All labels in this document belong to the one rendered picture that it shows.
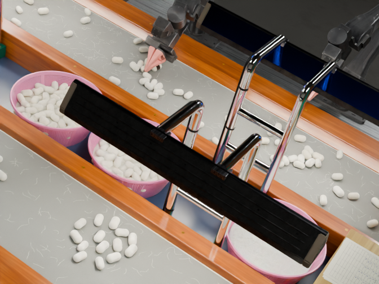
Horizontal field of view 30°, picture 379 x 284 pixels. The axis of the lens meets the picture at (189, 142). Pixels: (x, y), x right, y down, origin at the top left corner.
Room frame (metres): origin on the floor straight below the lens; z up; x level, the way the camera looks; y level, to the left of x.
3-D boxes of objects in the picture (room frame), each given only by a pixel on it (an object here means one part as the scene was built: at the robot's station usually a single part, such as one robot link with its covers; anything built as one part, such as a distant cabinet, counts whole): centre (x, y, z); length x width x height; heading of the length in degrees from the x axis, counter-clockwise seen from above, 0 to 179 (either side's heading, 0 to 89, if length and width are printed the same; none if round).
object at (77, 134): (1.56, 0.39, 0.72); 0.27 x 0.27 x 0.10
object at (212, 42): (2.30, 0.10, 0.71); 0.20 x 0.07 x 0.08; 71
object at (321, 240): (1.10, -0.01, 1.08); 0.62 x 0.08 x 0.07; 68
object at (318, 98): (2.10, -0.47, 0.71); 0.20 x 0.07 x 0.08; 71
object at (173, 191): (1.17, -0.04, 0.90); 0.20 x 0.19 x 0.45; 68
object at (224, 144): (1.54, -0.19, 0.90); 0.20 x 0.19 x 0.45; 68
